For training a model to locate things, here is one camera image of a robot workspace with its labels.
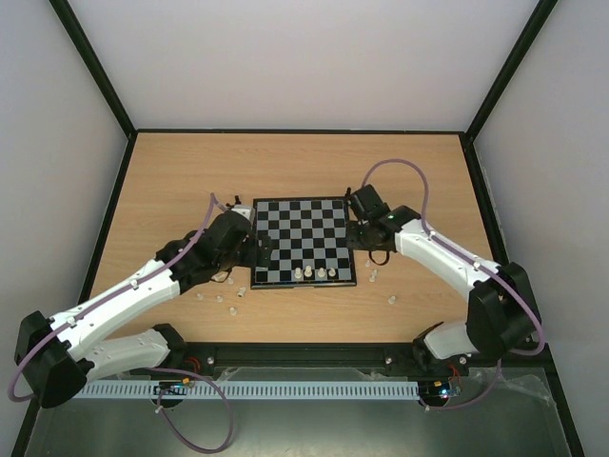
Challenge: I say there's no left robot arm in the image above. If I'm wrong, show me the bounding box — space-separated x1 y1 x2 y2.
14 205 270 408

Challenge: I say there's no black enclosure frame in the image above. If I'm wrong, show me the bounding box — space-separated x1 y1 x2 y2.
9 0 586 457

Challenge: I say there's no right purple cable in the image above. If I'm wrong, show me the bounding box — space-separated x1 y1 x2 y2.
361 158 548 413

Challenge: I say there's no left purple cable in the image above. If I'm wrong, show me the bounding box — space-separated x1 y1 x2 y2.
8 191 235 452

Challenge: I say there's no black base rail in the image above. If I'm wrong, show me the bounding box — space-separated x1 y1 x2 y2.
187 343 417 368

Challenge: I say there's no white slotted cable duct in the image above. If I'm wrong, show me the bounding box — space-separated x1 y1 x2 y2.
76 380 420 401

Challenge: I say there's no black and silver chessboard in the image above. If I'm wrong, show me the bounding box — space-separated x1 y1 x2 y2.
250 196 357 289

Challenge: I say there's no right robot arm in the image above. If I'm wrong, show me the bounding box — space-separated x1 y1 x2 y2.
345 185 540 373

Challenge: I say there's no purple cable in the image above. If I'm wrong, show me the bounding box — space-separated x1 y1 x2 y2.
361 158 548 413
8 191 235 452

